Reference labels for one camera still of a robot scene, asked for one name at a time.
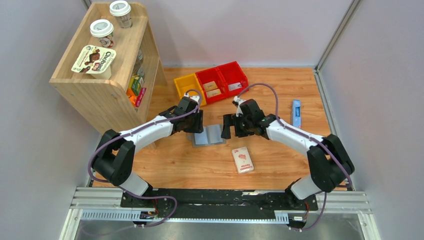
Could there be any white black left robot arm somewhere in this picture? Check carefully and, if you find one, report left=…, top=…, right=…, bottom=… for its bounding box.
left=88, top=95, right=203, bottom=208

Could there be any red plastic bin right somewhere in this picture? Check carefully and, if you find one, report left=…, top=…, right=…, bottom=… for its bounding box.
left=216, top=61, right=249, bottom=98

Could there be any orange box on shelf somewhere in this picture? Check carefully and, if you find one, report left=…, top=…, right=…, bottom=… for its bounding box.
left=126, top=88, right=138, bottom=107

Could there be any grey credit card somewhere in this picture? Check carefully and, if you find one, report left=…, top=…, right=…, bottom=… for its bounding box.
left=228, top=82, right=243, bottom=91

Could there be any green box on shelf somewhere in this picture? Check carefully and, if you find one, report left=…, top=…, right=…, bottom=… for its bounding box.
left=128, top=75, right=144, bottom=96

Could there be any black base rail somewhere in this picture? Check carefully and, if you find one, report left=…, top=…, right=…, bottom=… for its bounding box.
left=120, top=188, right=318, bottom=218

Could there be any grey slotted cable duct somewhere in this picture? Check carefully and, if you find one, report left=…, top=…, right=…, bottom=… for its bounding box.
left=80, top=209, right=289, bottom=224

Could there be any red plastic bin middle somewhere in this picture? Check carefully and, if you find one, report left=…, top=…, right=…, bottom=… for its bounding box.
left=195, top=67, right=226, bottom=104

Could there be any white lidded cup front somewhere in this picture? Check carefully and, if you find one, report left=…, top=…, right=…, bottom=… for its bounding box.
left=89, top=19, right=115, bottom=48

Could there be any blue toothbrush package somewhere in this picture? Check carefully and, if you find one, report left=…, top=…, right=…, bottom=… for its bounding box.
left=291, top=99, right=302, bottom=129

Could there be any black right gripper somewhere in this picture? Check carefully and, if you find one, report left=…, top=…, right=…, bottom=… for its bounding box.
left=220, top=113, right=254, bottom=140

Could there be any clear jar on shelf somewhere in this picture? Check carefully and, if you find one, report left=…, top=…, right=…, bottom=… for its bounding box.
left=132, top=49, right=145, bottom=79

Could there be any yellow plastic bin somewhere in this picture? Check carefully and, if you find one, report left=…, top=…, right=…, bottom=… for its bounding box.
left=173, top=73, right=207, bottom=107

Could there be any red plastic bin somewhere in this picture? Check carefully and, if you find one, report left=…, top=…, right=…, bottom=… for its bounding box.
left=195, top=67, right=226, bottom=104
left=216, top=61, right=249, bottom=98

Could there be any grey leather card holder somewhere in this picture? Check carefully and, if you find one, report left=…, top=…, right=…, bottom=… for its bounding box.
left=186, top=124, right=226, bottom=148

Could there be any white lidded cup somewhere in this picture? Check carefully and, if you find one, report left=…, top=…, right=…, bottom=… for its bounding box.
left=109, top=0, right=133, bottom=29
left=89, top=19, right=115, bottom=48

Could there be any wooden shelf unit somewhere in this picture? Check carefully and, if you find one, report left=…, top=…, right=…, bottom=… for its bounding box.
left=49, top=1, right=167, bottom=134

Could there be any pink box on shelf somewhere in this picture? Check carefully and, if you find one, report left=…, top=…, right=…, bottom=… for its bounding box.
left=134, top=87, right=147, bottom=108

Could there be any white sponge packet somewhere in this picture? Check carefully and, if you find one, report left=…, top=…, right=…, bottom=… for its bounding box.
left=231, top=146, right=255, bottom=174

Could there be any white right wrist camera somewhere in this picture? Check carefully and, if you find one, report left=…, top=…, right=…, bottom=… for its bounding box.
left=232, top=96, right=246, bottom=117

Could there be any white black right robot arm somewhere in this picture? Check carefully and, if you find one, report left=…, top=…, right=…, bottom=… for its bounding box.
left=221, top=97, right=355, bottom=210

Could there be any white lidded cup back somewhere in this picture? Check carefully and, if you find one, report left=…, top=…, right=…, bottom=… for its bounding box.
left=109, top=0, right=133, bottom=29

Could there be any Chobani yogurt cup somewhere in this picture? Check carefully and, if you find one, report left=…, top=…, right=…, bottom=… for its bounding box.
left=71, top=45, right=117, bottom=80

